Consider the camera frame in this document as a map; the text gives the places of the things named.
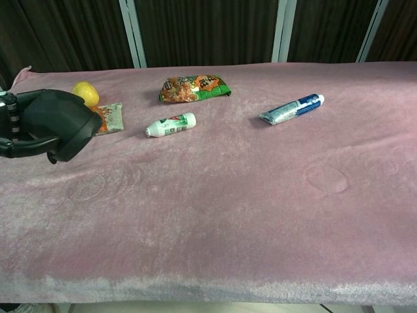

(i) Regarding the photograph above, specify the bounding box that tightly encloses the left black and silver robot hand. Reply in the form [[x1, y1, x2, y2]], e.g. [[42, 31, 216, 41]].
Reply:
[[0, 89, 86, 166]]

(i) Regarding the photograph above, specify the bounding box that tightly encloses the black dome-shaped object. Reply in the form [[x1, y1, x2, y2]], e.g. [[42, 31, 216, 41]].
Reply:
[[22, 89, 104, 164]]

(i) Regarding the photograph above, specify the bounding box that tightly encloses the yellow pear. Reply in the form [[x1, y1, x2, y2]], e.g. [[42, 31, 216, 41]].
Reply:
[[72, 81, 100, 107]]

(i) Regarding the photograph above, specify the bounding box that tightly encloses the orange and silver snack packet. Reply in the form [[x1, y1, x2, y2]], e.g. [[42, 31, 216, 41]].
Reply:
[[87, 102, 126, 136]]

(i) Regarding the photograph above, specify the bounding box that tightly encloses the small white bottle green label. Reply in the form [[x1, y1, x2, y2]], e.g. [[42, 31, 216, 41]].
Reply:
[[144, 112, 197, 139]]

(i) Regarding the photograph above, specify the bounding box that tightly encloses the green and orange snack bag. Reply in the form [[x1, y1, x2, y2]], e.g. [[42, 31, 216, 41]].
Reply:
[[158, 74, 233, 104]]

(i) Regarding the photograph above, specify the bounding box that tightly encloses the pink velvet table cloth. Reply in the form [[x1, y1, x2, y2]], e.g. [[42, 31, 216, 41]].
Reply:
[[0, 60, 417, 306]]

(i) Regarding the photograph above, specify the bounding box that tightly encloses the blue and white toothpaste tube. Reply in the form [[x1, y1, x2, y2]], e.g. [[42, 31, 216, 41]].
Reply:
[[259, 93, 326, 127]]

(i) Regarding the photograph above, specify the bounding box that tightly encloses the white partition post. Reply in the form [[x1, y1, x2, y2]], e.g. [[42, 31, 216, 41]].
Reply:
[[118, 0, 148, 69], [356, 0, 389, 63], [271, 0, 298, 63]]

